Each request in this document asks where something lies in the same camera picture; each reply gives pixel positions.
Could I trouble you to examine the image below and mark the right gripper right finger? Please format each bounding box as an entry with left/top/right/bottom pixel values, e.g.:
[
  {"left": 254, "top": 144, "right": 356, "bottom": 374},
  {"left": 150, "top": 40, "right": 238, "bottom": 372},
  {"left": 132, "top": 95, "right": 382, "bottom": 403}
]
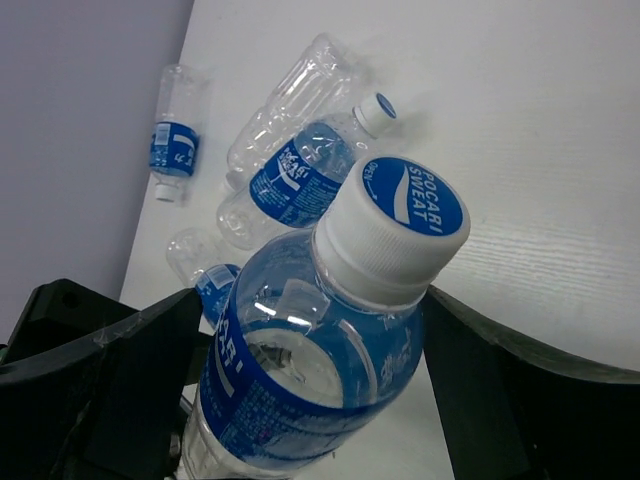
[{"left": 422, "top": 287, "right": 639, "bottom": 479}]

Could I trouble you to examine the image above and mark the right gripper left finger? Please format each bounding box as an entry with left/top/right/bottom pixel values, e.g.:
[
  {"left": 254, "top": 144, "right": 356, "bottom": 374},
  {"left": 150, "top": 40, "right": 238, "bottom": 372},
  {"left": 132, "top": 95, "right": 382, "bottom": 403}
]
[{"left": 1, "top": 279, "right": 205, "bottom": 479}]

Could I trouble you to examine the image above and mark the labelled bottle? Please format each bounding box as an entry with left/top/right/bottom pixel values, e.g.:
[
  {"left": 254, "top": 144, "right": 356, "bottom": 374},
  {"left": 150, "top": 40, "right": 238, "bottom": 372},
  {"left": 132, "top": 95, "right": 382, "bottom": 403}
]
[
  {"left": 176, "top": 156, "right": 470, "bottom": 479},
  {"left": 148, "top": 64, "right": 209, "bottom": 203},
  {"left": 165, "top": 227, "right": 241, "bottom": 331},
  {"left": 217, "top": 92, "right": 397, "bottom": 251}
]

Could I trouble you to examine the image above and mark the clear unlabelled bottle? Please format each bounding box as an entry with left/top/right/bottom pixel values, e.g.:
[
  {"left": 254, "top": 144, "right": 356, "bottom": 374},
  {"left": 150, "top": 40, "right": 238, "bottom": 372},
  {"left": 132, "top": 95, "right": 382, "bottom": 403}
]
[{"left": 224, "top": 33, "right": 371, "bottom": 192}]

